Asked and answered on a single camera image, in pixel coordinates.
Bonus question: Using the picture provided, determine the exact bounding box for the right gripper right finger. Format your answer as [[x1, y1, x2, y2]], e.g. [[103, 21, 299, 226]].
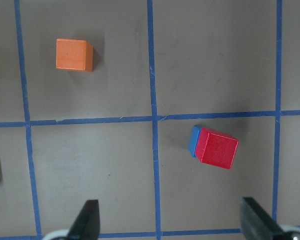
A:
[[240, 197, 285, 240]]

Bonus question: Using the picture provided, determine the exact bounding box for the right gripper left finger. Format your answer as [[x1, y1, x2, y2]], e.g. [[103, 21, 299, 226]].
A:
[[66, 199, 100, 240]]

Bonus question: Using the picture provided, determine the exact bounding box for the red block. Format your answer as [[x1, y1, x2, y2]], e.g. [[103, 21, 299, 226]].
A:
[[194, 127, 239, 170]]

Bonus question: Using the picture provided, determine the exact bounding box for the blue block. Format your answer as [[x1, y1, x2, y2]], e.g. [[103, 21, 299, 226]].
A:
[[188, 125, 201, 158]]

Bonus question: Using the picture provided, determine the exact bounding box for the orange block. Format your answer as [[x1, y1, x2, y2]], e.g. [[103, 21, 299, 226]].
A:
[[55, 38, 94, 72]]

